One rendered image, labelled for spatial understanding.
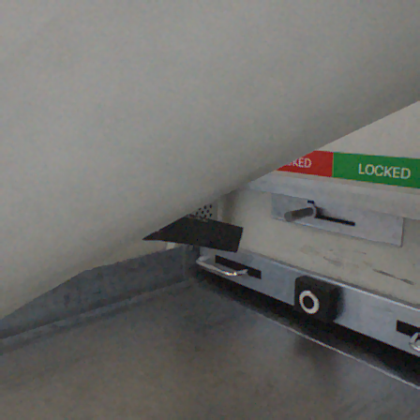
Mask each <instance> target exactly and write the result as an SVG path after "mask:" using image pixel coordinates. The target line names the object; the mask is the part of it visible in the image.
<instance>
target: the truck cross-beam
mask: <svg viewBox="0 0 420 420"><path fill-rule="evenodd" d="M215 263H216V267H219V268H222V269H224V270H227V271H231V272H233V271H239V270H243V269H247V268H249V269H250V273H247V274H244V275H241V276H235V277H229V276H226V275H223V274H220V273H219V272H216V273H215V274H217V275H220V276H222V277H225V278H228V279H230V280H233V281H235V282H237V283H240V284H242V285H245V286H247V287H249V288H251V289H254V290H256V291H259V292H261V293H265V294H268V295H270V296H273V297H275V298H277V299H279V300H282V301H284V302H287V303H289V304H291V305H294V284H295V279H296V278H298V277H301V276H303V275H305V276H308V277H311V278H316V279H318V280H321V281H324V282H325V283H327V284H330V285H333V286H336V287H338V292H337V318H336V319H335V320H334V321H333V323H337V324H339V325H342V326H344V327H347V328H349V329H352V330H353V331H356V332H358V333H361V334H363V335H366V336H368V337H371V338H376V339H378V340H380V341H382V342H385V343H387V344H389V345H392V346H394V347H397V348H399V349H401V350H403V351H406V352H408V353H412V354H415V355H417V356H420V352H416V351H415V350H413V349H411V347H410V345H409V339H410V337H411V336H412V335H413V334H414V333H415V332H416V331H417V330H420V306H418V305H416V304H413V303H409V302H406V301H403V300H400V299H397V298H394V297H391V296H388V295H385V294H381V293H378V292H374V291H371V290H368V289H365V288H362V287H359V286H355V285H352V284H350V283H347V282H344V281H341V280H338V279H335V278H332V277H327V276H324V275H321V274H318V273H315V272H313V271H312V270H309V269H306V268H303V267H300V266H297V265H294V264H291V263H288V262H284V261H281V260H277V259H274V258H271V257H268V256H265V255H262V254H260V253H255V252H250V251H247V250H244V249H241V248H238V251H237V252H230V251H226V250H216V254H215Z"/></svg>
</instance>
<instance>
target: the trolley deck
mask: <svg viewBox="0 0 420 420"><path fill-rule="evenodd" d="M0 420H420V389H417V388H415V387H413V386H411V385H409V384H406V383H405V382H402V381H400V380H397V379H395V378H393V377H391V376H389V375H387V374H384V373H382V372H380V371H379V370H377V369H374V368H372V367H369V366H367V365H364V364H362V363H360V362H357V361H355V360H353V359H351V358H349V357H347V356H345V355H343V354H340V353H338V352H335V351H333V350H330V349H328V348H326V347H324V346H323V345H321V344H320V343H318V342H316V341H314V340H312V339H310V338H307V337H304V336H302V335H300V334H297V333H295V332H294V331H292V330H290V329H287V328H285V327H283V326H281V325H279V324H277V323H274V322H271V321H269V320H267V319H265V318H263V317H261V316H259V315H257V314H254V313H252V312H250V311H248V310H246V309H244V308H241V307H239V306H237V305H235V304H232V303H230V302H228V301H226V300H224V299H221V298H219V297H217V296H215V295H213V294H211V293H209V292H206V291H204V290H202V289H199V288H197V287H195V286H192V287H189V288H186V289H184V290H181V291H178V292H174V293H171V294H168V295H165V296H162V297H159V298H156V299H153V300H150V301H147V302H144V303H141V304H139V305H136V306H133V307H128V308H125V309H122V310H119V311H116V312H114V313H111V314H108V315H105V316H102V317H99V318H96V319H94V320H91V321H88V322H85V323H82V324H79V325H76V326H73V327H70V328H68V329H65V330H62V331H59V332H56V333H53V334H50V335H47V336H44V337H39V338H36V339H33V340H30V341H27V342H24V343H22V344H19V345H16V346H13V347H10V348H7V349H4V350H2V351H0Z"/></svg>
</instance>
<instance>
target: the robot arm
mask: <svg viewBox="0 0 420 420"><path fill-rule="evenodd" d="M418 101H420V0H0V320H2V319H3V318H5V317H6V316H7V315H9V314H11V313H12V312H14V311H16V310H17V309H19V308H21V307H23V306H24V305H26V304H28V303H30V302H31V301H33V300H35V299H36V298H38V297H40V296H41V295H42V294H44V293H46V292H48V291H50V290H51V289H53V288H56V287H57V286H59V285H61V284H63V283H64V282H66V281H68V280H70V279H71V278H74V277H76V276H77V275H79V274H80V273H82V272H83V271H85V270H87V269H89V268H90V267H92V266H94V265H96V264H97V263H100V262H102V261H104V260H105V259H107V258H109V257H111V256H112V255H113V254H115V253H117V252H119V251H121V250H123V249H124V248H127V247H129V246H131V245H133V244H134V243H136V242H138V241H140V240H143V241H145V242H148V241H162V242H169V243H175V244H182V245H187V249H189V250H196V249H197V248H211V249H215V250H226V251H230V252H237V251H238V248H239V244H240V240H241V236H242V233H243V230H244V229H243V228H242V227H238V226H235V225H232V224H228V223H224V222H220V221H216V220H213V219H209V218H205V217H198V216H194V215H191V214H190V213H191V212H193V211H195V210H197V209H199V208H201V207H203V206H205V205H207V204H209V203H211V202H213V201H215V200H217V199H219V198H220V197H222V196H224V195H226V194H228V193H230V192H232V191H234V190H236V189H238V188H240V187H242V186H244V185H246V184H248V183H250V182H252V181H254V180H256V179H258V178H260V177H262V176H264V175H266V174H268V173H270V172H272V171H274V170H276V169H278V168H280V167H282V166H284V165H286V164H288V163H290V162H292V161H294V160H296V159H298V158H301V157H303V156H305V155H307V154H309V153H311V152H313V151H315V150H317V149H319V148H321V147H323V146H325V145H327V144H329V143H331V142H334V141H336V140H338V139H340V138H342V137H344V136H346V135H348V134H350V133H352V132H355V131H356V130H358V129H360V128H363V127H365V126H367V125H369V124H371V123H373V122H376V121H378V120H380V119H382V118H384V117H385V116H388V115H391V114H393V113H396V112H398V111H400V110H402V109H404V108H407V107H409V106H411V105H413V104H414V103H416V102H418ZM188 214H189V216H188Z"/></svg>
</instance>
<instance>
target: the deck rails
mask: <svg viewBox="0 0 420 420"><path fill-rule="evenodd" d="M192 286H194V284H193V283H191V282H189V281H187V280H185V279H183V246H181V247H174V248H170V249H166V250H162V251H159V252H155V253H151V254H147V255H143V256H140V257H136V258H132V259H128V260H124V261H121V262H114V263H110V264H106V265H102V266H99V267H95V268H91V269H87V270H85V271H83V272H82V273H80V274H79V275H77V276H76V277H73V278H71V279H70V280H68V281H66V282H64V283H63V284H61V285H59V286H57V287H56V288H53V289H51V290H50V291H48V292H45V293H44V294H42V295H41V296H40V297H38V298H36V299H35V300H33V301H31V302H30V303H28V304H26V305H24V306H23V307H20V308H19V309H17V310H16V311H14V312H12V313H11V314H9V315H7V316H6V317H5V318H3V319H2V320H0V351H2V350H4V349H7V348H10V347H13V346H16V345H19V344H22V343H24V342H27V341H30V340H33V339H36V338H41V337H44V336H47V335H50V334H53V333H56V332H59V331H62V330H65V329H68V328H70V327H73V326H76V325H79V324H82V323H85V322H88V321H91V320H94V319H96V318H99V317H102V316H105V315H108V314H111V313H114V312H116V311H119V310H122V309H125V308H130V307H133V306H136V305H139V304H141V303H144V302H147V301H150V300H153V299H156V298H159V297H162V296H165V295H168V294H171V293H175V292H178V291H181V290H184V289H186V288H189V287H192Z"/></svg>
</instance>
